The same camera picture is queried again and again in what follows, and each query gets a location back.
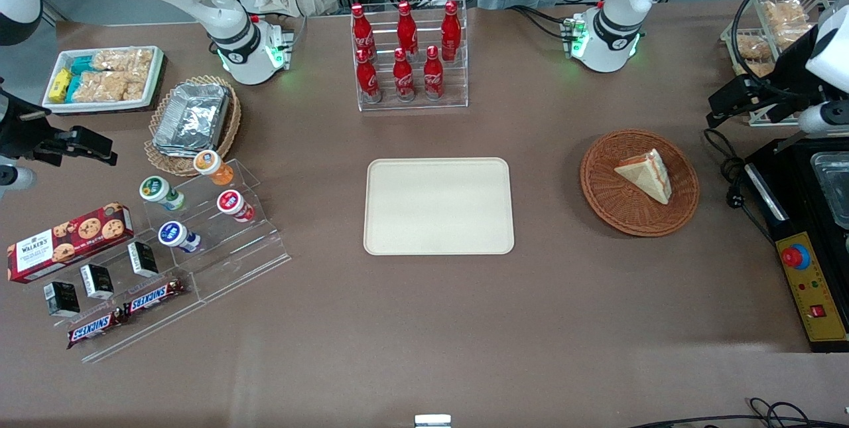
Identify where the grey metal lever bar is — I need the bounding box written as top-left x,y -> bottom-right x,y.
773,132 -> 809,154

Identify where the blue lid yogurt bottle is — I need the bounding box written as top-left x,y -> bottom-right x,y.
157,221 -> 202,254

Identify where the green lid yogurt bottle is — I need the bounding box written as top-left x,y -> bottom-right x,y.
139,176 -> 186,212

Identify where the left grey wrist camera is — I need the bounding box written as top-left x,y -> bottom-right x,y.
798,102 -> 849,139

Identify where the thin black cable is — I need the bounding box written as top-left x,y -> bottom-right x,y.
627,397 -> 849,428

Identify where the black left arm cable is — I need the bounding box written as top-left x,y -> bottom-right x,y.
731,0 -> 849,94

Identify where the black machine with yellow panel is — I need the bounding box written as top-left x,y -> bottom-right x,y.
744,138 -> 849,353

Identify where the round brown wicker basket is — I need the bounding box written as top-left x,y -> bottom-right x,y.
580,129 -> 700,238

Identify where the triangular sandwich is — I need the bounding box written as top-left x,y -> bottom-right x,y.
614,148 -> 673,206

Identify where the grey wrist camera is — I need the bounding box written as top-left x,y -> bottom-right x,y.
798,102 -> 849,139
0,164 -> 36,198

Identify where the white rectangular snack tray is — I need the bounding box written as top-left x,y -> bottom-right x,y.
42,46 -> 165,114

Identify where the yellow snack packet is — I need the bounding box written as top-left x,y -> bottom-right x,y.
48,68 -> 73,104

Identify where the clear acrylic stepped stand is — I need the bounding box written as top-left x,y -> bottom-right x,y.
23,229 -> 208,364
141,159 -> 293,304

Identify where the stack of foil trays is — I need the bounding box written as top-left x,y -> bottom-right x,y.
153,83 -> 231,158

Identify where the Snickers chocolate bar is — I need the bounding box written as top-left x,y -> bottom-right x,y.
123,277 -> 187,318
66,309 -> 127,350

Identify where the red lid yogurt bottle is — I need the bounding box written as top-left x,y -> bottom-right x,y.
216,190 -> 256,224

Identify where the light oval wicker basket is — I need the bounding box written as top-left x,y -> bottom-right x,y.
145,75 -> 242,178

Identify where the black power cable with plug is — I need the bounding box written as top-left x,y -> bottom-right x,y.
702,128 -> 777,244

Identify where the orange lid yogurt bottle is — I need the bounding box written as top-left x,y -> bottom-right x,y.
193,149 -> 235,187

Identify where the rice cracker snack pack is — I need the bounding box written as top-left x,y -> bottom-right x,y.
72,70 -> 148,104
92,48 -> 155,73

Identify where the red emergency stop button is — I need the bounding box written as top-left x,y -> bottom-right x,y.
781,242 -> 812,271

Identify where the clear plastic container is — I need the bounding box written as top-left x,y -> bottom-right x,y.
810,151 -> 849,230

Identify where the clear acrylic bottle rack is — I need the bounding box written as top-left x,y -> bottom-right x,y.
350,0 -> 469,112

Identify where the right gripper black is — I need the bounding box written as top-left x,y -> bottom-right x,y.
0,85 -> 119,167

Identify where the red Walkers cookie box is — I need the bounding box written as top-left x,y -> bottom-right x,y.
7,202 -> 135,284

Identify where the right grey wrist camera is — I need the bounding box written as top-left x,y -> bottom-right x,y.
0,164 -> 36,198

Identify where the beige plastic tray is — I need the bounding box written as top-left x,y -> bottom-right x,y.
363,158 -> 515,256

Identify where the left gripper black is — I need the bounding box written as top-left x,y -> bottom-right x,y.
706,29 -> 827,129

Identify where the small black box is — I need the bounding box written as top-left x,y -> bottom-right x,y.
43,281 -> 82,319
79,263 -> 115,301
127,241 -> 161,279

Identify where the red cola bottle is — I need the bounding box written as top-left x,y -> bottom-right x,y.
392,48 -> 417,103
396,1 -> 419,61
423,46 -> 444,102
356,48 -> 383,104
440,1 -> 462,62
351,3 -> 376,61

